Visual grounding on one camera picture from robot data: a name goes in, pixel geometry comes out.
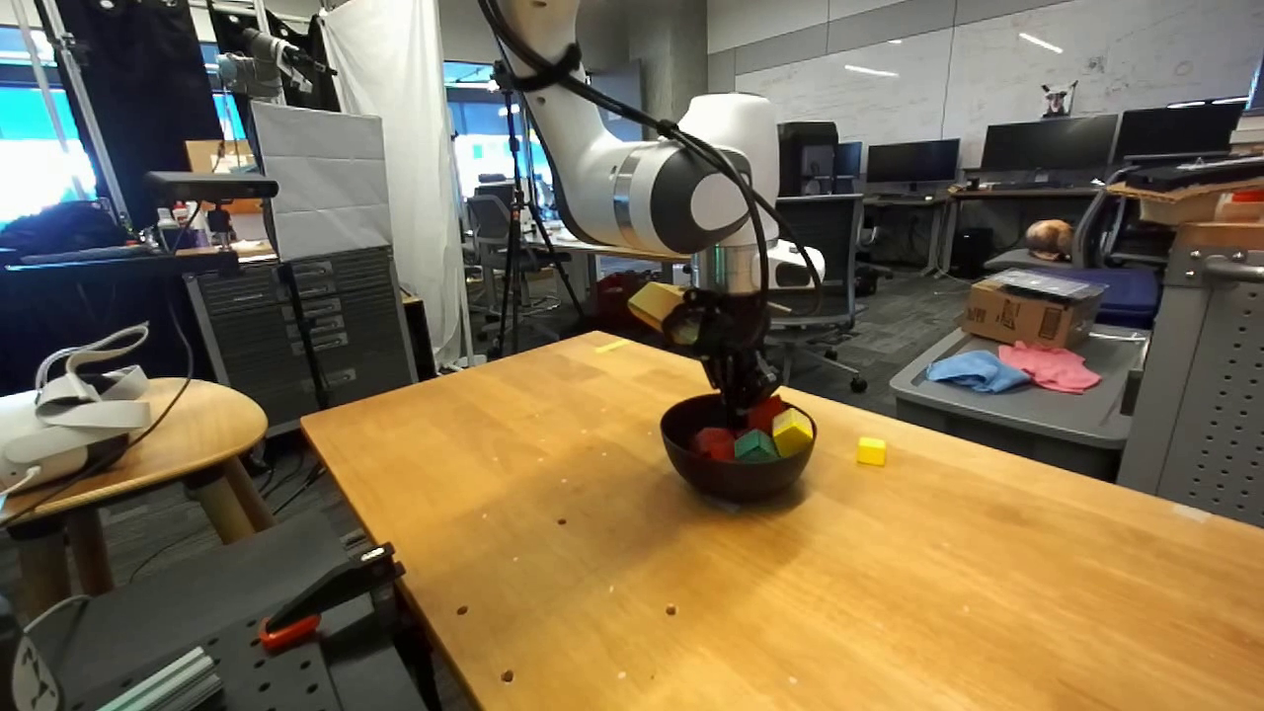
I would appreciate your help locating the black mesh office chair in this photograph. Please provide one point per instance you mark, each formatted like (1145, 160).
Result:
(832, 220)

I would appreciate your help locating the red bin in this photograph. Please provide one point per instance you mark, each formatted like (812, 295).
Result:
(608, 296)

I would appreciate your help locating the small yellow block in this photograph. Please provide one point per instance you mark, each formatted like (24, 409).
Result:
(872, 451)

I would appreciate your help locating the dark perforated mounting plate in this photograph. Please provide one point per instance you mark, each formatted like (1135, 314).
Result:
(172, 605)

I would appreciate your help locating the brown rounded object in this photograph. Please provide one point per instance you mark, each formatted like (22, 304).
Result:
(1049, 239)

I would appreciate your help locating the blue storage bin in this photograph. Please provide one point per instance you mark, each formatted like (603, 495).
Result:
(1131, 296)

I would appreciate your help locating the small cardboard box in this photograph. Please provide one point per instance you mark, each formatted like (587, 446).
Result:
(209, 156)

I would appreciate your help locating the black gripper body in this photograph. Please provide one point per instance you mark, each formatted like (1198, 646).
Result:
(736, 328)

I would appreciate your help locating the white VR headset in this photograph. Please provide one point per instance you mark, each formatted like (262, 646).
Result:
(74, 420)

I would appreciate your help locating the black fabric panel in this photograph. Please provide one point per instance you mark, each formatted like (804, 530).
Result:
(125, 102)

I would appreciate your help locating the large black screen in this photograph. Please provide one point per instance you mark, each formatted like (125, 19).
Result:
(806, 160)

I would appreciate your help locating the black bowl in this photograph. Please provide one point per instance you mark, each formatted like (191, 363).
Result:
(736, 482)

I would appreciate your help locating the blue cloth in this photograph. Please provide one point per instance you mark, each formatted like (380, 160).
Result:
(978, 372)

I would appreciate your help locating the round wooden side table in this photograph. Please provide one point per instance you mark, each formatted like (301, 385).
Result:
(197, 429)

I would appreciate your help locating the black shelf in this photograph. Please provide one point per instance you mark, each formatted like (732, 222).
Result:
(209, 185)

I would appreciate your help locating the black computer monitor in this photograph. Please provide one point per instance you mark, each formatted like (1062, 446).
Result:
(1049, 143)
(1177, 130)
(908, 160)

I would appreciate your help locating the red wooden block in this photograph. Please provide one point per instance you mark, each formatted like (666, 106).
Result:
(711, 442)
(771, 416)

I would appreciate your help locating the aluminium extrusion rail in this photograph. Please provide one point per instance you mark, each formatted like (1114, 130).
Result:
(164, 680)

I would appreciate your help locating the pink cloth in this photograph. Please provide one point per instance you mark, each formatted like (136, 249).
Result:
(1053, 370)

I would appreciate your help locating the grey office chair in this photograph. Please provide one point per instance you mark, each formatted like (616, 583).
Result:
(1090, 222)

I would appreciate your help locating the white foam board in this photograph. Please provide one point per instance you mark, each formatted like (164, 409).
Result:
(317, 181)

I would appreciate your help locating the grey flat pad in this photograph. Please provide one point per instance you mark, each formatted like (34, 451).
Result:
(1049, 284)

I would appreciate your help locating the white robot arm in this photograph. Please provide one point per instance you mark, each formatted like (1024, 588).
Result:
(635, 197)

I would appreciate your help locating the small grey side table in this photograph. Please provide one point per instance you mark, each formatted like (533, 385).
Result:
(1040, 416)

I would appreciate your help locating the brown cardboard box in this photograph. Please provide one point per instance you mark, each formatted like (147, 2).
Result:
(1019, 321)

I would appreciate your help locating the dark grey filing cabinet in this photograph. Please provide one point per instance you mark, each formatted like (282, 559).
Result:
(309, 328)

